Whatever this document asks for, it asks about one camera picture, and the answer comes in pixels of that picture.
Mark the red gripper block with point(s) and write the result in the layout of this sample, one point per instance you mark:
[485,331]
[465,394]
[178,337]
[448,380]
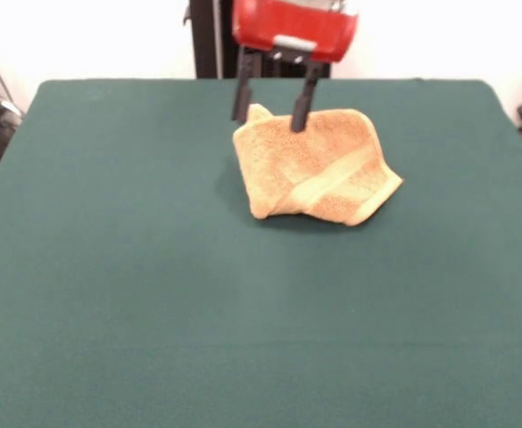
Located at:
[296,22]

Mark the tan terry towel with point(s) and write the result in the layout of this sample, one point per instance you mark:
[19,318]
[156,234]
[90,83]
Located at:
[296,165]

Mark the dark green tablecloth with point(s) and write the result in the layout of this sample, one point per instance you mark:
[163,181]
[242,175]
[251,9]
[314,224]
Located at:
[198,312]

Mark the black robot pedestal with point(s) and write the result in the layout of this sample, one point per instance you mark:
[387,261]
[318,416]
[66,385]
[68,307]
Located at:
[207,40]

